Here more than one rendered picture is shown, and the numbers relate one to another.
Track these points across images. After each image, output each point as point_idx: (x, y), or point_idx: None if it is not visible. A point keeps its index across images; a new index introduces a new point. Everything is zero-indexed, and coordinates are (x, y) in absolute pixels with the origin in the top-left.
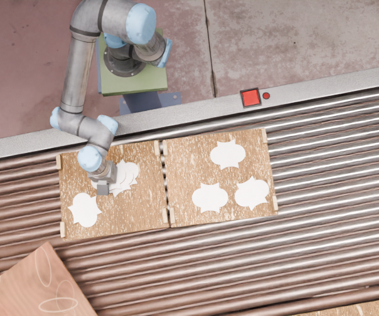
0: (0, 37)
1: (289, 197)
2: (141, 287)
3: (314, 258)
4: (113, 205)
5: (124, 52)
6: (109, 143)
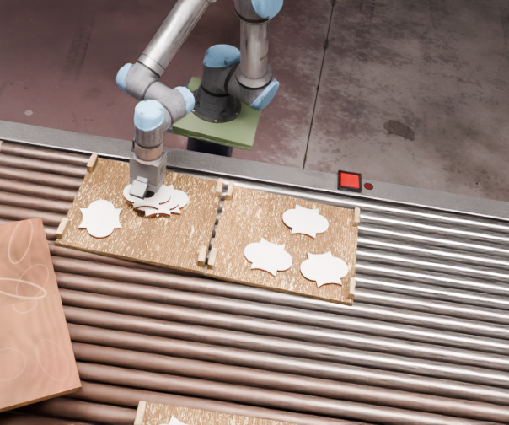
0: (54, 120)
1: (372, 293)
2: None
3: (389, 373)
4: (139, 226)
5: (221, 77)
6: (178, 114)
